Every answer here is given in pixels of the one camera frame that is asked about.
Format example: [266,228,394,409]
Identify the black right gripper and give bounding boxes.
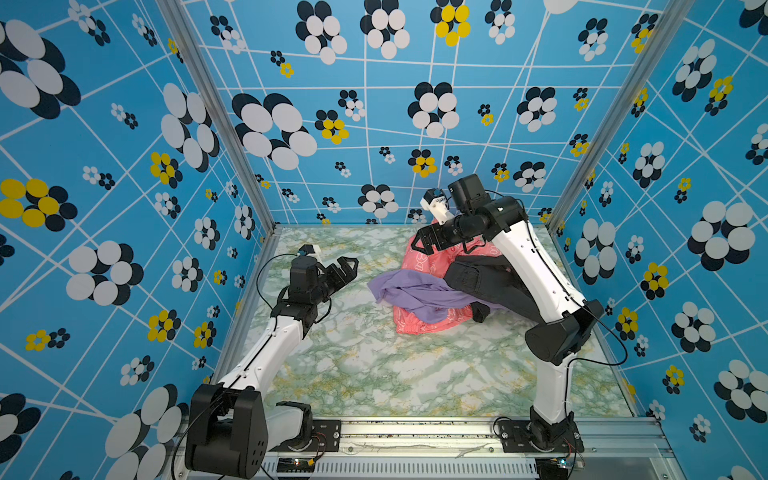
[411,216,475,257]

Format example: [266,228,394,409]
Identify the purple cloth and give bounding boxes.
[368,269,505,325]

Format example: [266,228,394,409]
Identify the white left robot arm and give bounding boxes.
[176,254,359,479]

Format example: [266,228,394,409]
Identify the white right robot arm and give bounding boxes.
[411,174,603,451]

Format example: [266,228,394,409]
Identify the pink printed cloth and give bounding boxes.
[393,245,472,335]

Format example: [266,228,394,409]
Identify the dark grey cloth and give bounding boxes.
[443,255,544,323]

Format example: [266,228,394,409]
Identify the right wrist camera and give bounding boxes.
[420,188,454,225]

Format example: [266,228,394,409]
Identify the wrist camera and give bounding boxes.
[297,244,323,263]
[420,188,454,225]

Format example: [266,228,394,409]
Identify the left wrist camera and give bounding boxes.
[297,244,323,263]

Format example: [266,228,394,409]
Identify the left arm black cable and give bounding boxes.
[255,253,301,313]

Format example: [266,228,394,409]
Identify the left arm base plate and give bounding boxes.
[274,419,342,453]

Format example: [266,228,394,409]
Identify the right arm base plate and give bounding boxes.
[491,417,584,455]

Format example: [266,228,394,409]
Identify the left aluminium corner post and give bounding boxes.
[157,0,276,238]

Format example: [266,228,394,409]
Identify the aluminium corner post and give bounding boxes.
[157,0,276,238]
[547,0,695,235]

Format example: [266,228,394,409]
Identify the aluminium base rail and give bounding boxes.
[161,416,688,480]

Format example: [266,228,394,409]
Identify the right aluminium corner post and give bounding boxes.
[547,0,695,235]

